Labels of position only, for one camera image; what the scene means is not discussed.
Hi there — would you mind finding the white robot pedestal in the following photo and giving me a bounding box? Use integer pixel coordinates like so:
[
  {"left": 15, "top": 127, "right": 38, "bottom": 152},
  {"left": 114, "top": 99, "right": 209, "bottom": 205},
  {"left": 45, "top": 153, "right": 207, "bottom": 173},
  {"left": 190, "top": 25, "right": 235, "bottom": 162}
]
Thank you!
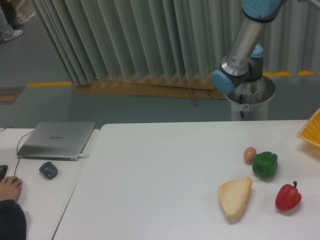
[{"left": 226, "top": 76, "right": 276, "bottom": 121}]

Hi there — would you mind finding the black mouse cable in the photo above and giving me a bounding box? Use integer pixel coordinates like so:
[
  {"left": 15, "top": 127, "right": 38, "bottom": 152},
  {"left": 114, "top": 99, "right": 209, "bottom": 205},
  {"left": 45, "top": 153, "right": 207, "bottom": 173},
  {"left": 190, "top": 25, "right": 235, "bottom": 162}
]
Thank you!
[{"left": 13, "top": 129, "right": 34, "bottom": 178}]

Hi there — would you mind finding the grey pleated curtain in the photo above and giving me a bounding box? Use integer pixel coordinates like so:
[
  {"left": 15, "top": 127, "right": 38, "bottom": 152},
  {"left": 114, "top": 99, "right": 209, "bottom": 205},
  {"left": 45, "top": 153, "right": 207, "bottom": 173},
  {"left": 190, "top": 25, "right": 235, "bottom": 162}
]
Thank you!
[{"left": 31, "top": 0, "right": 320, "bottom": 86}]

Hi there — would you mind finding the black small controller device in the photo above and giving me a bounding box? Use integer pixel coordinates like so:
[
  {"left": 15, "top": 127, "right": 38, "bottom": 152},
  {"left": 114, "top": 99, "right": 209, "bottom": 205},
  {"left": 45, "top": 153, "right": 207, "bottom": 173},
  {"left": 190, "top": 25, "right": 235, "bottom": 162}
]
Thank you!
[{"left": 39, "top": 161, "right": 58, "bottom": 180}]

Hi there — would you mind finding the yellow wicker basket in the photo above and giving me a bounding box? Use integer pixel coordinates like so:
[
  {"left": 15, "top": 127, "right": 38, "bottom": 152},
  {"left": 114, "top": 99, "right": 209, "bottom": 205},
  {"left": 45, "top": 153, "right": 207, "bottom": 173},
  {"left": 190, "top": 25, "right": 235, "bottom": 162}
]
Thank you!
[{"left": 296, "top": 109, "right": 320, "bottom": 150}]

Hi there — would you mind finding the toasted bread slice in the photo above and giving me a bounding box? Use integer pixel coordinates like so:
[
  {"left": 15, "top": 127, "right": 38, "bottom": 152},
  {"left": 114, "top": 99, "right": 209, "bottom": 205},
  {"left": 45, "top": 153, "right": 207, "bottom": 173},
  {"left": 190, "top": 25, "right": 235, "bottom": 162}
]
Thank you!
[{"left": 217, "top": 177, "right": 253, "bottom": 220}]

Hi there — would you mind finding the black keyboard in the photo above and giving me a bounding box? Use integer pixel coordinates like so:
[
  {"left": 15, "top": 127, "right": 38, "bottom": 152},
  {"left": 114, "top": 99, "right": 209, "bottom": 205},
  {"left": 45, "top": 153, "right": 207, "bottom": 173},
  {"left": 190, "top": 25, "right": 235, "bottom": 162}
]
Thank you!
[{"left": 0, "top": 165, "right": 8, "bottom": 181}]

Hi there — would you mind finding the brown egg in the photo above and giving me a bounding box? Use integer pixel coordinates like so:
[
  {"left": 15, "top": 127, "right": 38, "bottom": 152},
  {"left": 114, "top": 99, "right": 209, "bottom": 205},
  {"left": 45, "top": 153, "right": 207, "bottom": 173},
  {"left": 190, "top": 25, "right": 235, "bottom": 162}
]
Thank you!
[{"left": 243, "top": 147, "right": 257, "bottom": 165}]

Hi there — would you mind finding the person's bare hand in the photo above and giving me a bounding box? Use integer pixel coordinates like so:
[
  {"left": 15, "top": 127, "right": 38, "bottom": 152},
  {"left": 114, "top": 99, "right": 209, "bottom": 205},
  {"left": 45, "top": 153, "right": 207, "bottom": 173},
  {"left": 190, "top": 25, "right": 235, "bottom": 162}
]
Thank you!
[{"left": 0, "top": 176, "right": 22, "bottom": 202}]

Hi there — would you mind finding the dark sleeved forearm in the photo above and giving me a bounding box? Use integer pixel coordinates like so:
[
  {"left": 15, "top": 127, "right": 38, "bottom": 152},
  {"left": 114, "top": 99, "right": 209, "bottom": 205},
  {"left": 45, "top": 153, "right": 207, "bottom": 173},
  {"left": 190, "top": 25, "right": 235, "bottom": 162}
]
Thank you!
[{"left": 0, "top": 200, "right": 27, "bottom": 240}]

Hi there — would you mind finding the silver closed laptop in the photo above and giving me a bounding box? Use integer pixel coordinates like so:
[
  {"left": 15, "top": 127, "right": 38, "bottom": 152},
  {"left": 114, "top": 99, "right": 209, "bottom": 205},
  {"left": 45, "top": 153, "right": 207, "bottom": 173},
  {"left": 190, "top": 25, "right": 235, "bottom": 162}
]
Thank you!
[{"left": 17, "top": 121, "right": 96, "bottom": 161}]

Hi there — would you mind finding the black laptop cable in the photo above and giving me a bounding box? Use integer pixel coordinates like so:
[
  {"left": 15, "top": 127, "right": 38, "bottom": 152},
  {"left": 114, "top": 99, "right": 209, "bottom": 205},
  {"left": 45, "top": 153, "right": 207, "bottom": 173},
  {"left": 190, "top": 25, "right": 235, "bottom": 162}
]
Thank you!
[{"left": 0, "top": 126, "right": 36, "bottom": 137}]

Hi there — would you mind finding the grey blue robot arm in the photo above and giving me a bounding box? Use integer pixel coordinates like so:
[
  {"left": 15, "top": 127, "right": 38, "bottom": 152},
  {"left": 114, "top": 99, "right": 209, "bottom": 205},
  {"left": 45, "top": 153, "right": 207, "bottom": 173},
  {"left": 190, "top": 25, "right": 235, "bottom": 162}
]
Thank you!
[{"left": 211, "top": 0, "right": 285, "bottom": 94}]

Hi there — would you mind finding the white sneaker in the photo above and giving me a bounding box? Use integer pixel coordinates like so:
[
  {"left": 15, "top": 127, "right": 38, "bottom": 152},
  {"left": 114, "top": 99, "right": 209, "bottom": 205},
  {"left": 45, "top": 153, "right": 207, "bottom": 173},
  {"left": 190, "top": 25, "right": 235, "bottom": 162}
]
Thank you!
[{"left": 3, "top": 29, "right": 24, "bottom": 42}]

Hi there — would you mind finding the brown cardboard sheet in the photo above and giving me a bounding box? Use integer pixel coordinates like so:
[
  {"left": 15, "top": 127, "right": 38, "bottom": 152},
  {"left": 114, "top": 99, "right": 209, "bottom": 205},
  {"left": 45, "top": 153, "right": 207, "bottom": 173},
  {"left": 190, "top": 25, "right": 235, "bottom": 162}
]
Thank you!
[{"left": 73, "top": 74, "right": 226, "bottom": 106}]

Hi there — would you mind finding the red bell pepper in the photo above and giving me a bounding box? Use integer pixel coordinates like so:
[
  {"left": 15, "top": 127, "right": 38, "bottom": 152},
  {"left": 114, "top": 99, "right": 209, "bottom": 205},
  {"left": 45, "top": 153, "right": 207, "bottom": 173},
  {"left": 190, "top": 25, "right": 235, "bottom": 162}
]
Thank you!
[{"left": 275, "top": 180, "right": 302, "bottom": 212}]

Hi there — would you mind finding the green bell pepper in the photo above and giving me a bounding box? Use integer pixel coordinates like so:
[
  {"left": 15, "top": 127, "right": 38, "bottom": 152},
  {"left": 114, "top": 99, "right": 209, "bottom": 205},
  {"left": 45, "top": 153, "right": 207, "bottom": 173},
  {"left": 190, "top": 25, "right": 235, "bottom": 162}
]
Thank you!
[{"left": 252, "top": 151, "right": 278, "bottom": 180}]

